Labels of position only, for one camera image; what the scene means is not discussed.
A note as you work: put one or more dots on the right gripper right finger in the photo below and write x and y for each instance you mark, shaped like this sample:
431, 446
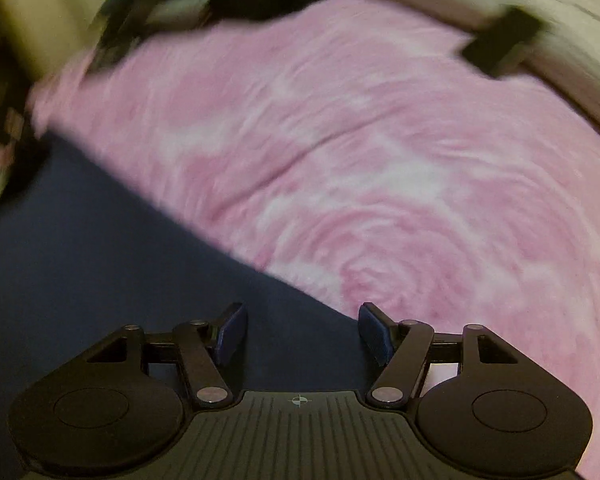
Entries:
399, 351

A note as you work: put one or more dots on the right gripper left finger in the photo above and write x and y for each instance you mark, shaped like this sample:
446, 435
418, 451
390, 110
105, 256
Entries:
207, 351

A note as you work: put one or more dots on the navy blue garment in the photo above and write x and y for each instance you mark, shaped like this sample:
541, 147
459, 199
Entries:
81, 256

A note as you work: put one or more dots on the pink floral blanket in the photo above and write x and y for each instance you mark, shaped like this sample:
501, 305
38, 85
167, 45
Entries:
347, 152

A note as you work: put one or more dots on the black smartphone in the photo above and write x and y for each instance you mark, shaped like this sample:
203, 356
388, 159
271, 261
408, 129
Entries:
503, 44

